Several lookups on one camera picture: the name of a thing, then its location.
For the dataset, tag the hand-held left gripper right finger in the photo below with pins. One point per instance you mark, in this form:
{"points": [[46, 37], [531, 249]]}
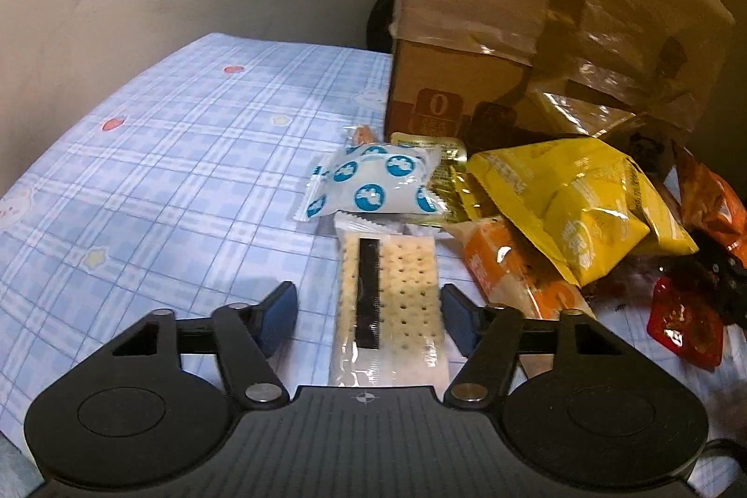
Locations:
{"points": [[458, 317]]}

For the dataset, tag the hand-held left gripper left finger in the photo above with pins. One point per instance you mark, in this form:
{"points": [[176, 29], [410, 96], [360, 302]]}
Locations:
{"points": [[277, 317]]}

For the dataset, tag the clear cracker packet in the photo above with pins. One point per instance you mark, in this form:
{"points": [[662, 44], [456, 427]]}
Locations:
{"points": [[402, 276]]}

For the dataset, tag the yellow chip bag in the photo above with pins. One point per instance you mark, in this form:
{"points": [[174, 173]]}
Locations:
{"points": [[572, 206]]}

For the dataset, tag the orange-red chip bag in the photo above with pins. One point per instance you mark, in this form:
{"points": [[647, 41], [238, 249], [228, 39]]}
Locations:
{"points": [[712, 200]]}

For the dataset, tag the orange snack packet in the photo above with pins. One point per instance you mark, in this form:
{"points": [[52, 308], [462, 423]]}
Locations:
{"points": [[502, 259]]}

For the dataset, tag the gold foil snack packet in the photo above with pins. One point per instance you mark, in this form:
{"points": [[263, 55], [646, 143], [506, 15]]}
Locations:
{"points": [[449, 177]]}

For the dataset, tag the white packet with blue circles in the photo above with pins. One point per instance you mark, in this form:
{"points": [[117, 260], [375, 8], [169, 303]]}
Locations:
{"points": [[373, 183]]}

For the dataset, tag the small red snack packet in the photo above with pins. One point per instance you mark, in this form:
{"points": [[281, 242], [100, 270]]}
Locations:
{"points": [[683, 323]]}

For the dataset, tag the black snack packet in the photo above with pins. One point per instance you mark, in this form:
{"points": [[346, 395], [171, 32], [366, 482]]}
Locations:
{"points": [[723, 270]]}

